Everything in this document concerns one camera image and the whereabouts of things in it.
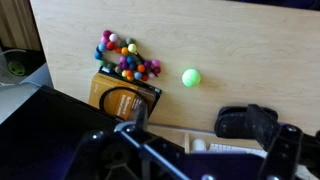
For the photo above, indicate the green round object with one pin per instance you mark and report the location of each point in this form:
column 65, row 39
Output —
column 16, row 68

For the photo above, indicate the light wood shelf unit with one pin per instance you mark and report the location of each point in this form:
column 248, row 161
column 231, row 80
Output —
column 173, row 136

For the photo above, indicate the green golf ball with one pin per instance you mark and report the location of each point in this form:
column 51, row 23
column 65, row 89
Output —
column 191, row 77

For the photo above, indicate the colourful felt ball garland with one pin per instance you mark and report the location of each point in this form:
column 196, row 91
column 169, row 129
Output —
column 125, row 50

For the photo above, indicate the white keyboard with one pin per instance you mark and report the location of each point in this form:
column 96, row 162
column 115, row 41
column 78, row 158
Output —
column 230, row 148

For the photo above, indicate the orange brown book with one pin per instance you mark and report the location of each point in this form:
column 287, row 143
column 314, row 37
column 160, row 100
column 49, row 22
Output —
column 100, row 81

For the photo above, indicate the black oval case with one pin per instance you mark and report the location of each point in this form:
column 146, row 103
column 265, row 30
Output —
column 230, row 121

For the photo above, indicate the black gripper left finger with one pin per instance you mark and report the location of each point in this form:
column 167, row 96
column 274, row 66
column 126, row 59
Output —
column 141, row 116

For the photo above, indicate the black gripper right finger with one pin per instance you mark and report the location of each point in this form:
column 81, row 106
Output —
column 263, row 126

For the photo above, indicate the black computer monitor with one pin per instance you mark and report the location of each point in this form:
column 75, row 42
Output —
column 40, row 133

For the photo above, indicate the white cup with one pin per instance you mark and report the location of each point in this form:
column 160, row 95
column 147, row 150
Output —
column 199, row 145

